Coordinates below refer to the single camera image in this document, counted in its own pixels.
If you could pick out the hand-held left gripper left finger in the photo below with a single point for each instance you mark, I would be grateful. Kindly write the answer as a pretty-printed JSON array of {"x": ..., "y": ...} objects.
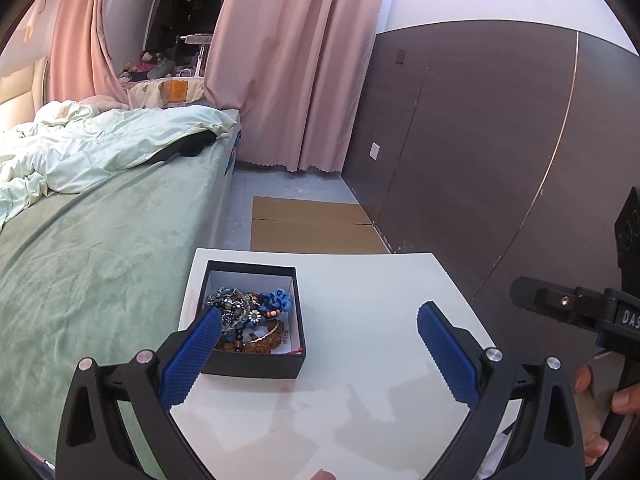
[{"x": 192, "y": 350}]

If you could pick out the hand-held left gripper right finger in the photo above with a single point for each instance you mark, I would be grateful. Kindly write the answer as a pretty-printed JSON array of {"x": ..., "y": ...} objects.
[{"x": 447, "y": 350}]

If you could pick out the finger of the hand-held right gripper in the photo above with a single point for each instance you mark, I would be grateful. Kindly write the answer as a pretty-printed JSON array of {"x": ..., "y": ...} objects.
[{"x": 550, "y": 302}]

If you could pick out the black jewelry box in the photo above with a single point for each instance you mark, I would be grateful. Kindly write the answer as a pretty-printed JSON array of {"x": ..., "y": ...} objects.
[{"x": 260, "y": 366}]

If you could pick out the person's right hand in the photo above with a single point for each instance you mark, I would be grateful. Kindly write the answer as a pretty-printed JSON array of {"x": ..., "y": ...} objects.
[{"x": 590, "y": 420}]

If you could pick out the white padded cloth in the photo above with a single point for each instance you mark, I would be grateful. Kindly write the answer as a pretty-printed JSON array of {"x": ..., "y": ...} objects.
[{"x": 495, "y": 455}]

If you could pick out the bed with green sheet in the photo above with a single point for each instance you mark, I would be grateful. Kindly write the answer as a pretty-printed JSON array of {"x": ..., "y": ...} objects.
[{"x": 100, "y": 260}]

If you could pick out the flat cardboard sheet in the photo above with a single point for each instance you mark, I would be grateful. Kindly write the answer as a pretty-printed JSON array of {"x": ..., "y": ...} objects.
[{"x": 310, "y": 230}]

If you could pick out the dark cloth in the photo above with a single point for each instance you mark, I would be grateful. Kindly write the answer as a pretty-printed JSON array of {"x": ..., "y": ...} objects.
[{"x": 197, "y": 142}]

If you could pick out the light green duvet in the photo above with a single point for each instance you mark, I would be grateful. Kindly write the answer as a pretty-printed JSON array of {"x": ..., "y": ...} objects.
[{"x": 100, "y": 145}]

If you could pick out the pillow with orange label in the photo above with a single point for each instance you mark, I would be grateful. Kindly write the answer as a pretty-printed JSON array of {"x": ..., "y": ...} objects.
[{"x": 175, "y": 91}]

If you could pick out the white stand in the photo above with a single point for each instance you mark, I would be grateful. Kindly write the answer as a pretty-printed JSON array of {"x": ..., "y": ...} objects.
[{"x": 202, "y": 60}]

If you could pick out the plush toys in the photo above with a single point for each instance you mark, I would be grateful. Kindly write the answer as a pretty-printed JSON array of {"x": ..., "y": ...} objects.
[{"x": 150, "y": 62}]

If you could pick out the cream headboard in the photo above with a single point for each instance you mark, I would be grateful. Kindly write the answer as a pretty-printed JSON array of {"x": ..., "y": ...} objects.
[{"x": 20, "y": 105}]

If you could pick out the pink curtain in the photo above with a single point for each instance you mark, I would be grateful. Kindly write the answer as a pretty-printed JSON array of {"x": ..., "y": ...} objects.
[
  {"x": 300, "y": 60},
  {"x": 75, "y": 35}
]

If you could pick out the white wall socket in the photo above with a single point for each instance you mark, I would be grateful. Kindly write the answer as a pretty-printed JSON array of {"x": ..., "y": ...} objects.
[{"x": 375, "y": 150}]

